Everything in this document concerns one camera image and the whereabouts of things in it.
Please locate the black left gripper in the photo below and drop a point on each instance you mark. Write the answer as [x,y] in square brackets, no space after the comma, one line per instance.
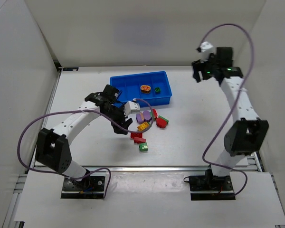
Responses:
[118,118]

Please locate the red green curved lego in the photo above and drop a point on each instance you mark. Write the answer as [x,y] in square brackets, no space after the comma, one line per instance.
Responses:
[154,114]

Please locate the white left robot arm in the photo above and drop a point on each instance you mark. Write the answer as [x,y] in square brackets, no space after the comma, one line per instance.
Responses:
[53,145]

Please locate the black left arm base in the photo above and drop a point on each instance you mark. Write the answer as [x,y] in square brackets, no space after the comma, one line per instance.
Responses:
[92,187]

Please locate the red lego brick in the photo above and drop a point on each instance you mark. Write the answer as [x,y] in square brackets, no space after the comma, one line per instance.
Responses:
[136,134]
[139,140]

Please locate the small green lego brick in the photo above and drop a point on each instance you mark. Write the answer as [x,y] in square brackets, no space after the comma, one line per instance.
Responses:
[157,90]

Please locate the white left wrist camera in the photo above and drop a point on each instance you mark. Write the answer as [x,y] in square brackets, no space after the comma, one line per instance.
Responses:
[131,107]

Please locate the blue plastic sorting tray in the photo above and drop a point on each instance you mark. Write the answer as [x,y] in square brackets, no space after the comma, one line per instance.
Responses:
[153,87]

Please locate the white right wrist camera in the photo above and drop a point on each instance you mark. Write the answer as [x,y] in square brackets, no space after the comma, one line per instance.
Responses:
[205,49]

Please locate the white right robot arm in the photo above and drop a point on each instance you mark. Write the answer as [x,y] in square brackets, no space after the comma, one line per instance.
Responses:
[248,131]

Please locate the orange round lego piece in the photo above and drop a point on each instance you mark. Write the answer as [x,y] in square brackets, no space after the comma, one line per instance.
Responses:
[145,89]

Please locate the purple round lego piece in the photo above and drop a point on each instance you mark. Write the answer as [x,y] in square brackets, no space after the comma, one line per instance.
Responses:
[144,116]

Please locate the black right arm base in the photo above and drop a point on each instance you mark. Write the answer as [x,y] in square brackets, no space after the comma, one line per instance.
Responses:
[209,187]

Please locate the aluminium frame rail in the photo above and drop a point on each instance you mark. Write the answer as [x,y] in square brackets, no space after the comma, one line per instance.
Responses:
[251,167]

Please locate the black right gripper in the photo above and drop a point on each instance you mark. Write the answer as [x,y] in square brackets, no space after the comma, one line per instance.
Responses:
[202,67]

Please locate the yellow lego brick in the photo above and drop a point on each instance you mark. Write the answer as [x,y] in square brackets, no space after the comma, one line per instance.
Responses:
[144,127]

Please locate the red green lego block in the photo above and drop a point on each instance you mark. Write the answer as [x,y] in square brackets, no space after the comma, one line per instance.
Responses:
[162,122]

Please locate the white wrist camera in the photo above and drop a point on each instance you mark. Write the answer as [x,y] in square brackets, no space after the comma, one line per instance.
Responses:
[205,49]
[131,107]

